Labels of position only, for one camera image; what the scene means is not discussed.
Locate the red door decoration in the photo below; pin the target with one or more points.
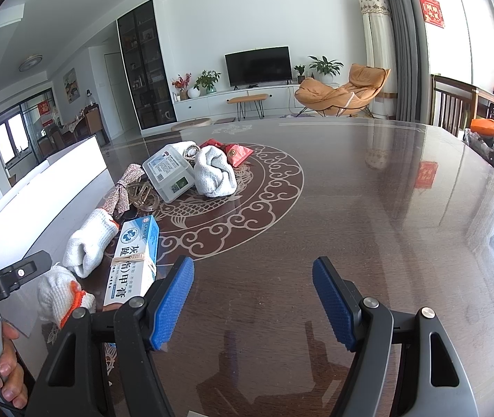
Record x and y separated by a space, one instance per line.
43 107

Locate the white round vase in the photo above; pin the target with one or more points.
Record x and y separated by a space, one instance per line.
193 92

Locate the round ceiling lamp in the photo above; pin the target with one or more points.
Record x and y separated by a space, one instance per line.
30 63

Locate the black hair clip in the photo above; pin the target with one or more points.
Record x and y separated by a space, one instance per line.
126 213

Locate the red crinkled bag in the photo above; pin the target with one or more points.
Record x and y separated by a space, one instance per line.
212 144

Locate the large leafy potted plant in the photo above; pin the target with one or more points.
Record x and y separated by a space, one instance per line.
325 67

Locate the person's left hand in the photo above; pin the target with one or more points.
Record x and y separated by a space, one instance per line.
12 356

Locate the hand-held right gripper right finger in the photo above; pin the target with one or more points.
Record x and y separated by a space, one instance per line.
334 304

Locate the translucent hair claw clip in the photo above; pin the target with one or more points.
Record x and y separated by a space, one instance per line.
142 194

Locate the red flower arrangement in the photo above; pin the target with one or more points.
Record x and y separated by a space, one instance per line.
182 83

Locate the orange lounge chair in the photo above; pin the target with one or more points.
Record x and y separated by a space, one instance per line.
329 93

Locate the white waffle towel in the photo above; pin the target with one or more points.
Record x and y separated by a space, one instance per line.
214 173

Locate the blue white toothpaste box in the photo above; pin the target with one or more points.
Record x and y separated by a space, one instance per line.
132 260

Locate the white storage container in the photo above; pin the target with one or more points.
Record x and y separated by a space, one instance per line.
34 191

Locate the clear plastic lidded box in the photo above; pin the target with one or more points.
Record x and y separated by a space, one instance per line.
166 173

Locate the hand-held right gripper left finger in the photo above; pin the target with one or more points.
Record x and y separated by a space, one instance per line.
173 304

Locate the white television cabinet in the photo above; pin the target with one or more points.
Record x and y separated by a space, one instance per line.
212 106

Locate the bushy green potted plant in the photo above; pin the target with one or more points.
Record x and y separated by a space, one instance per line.
207 80

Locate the covered standing air conditioner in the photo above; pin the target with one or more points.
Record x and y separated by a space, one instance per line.
375 43

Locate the red pouch gold emblem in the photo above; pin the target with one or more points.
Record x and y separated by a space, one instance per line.
238 155

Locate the wooden dining chair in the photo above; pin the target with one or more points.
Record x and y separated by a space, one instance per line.
97 124

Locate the dark glass display cabinet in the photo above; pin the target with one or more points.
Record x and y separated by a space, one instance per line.
147 69

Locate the white knit cloth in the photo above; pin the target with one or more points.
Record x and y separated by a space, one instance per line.
177 145

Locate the small potted plant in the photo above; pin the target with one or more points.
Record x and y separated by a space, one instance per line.
300 71

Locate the black flat television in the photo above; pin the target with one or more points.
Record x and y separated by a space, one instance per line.
258 66

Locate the orange bag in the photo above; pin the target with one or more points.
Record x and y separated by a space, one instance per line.
486 129

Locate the grey curtain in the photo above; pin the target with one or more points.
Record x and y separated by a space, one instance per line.
399 30

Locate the wall painting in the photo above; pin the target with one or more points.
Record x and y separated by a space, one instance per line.
70 86

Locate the wooden slatted chair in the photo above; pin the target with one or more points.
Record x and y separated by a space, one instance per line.
451 104

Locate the sparkly bow hair clip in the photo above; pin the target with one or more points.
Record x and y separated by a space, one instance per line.
119 195

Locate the wooden bench hairpin legs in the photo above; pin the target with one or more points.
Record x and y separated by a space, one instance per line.
247 98

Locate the red window decoration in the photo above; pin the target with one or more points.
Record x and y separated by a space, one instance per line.
431 11

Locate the white knit glove orange cuff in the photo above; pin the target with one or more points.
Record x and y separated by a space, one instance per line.
56 291
86 243

